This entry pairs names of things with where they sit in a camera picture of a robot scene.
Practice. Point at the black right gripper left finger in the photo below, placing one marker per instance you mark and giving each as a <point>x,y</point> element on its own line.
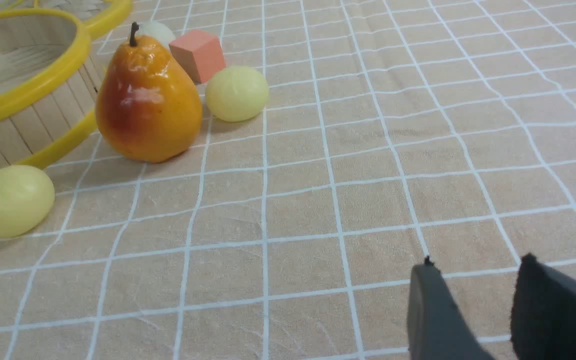
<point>436,329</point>

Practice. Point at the yellow bun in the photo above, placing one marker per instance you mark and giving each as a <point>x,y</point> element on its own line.
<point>27,195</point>
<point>237,93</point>

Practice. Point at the checked beige tablecloth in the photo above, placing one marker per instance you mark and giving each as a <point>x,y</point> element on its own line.
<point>395,130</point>

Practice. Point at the salmon pink cube block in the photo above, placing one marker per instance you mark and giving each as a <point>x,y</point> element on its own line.
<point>199,53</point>

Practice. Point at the orange toy pear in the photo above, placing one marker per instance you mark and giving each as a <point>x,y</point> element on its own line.
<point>147,109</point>

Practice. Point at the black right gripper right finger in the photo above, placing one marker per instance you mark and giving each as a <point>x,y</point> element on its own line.
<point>543,313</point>

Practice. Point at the yellow bun front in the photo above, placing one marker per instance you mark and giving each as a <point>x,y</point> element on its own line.
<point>27,195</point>

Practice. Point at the bamboo steamer tray yellow rim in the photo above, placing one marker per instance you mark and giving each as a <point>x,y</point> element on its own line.
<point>48,86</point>

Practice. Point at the white bun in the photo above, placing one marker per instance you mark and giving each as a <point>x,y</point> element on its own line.
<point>157,30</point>

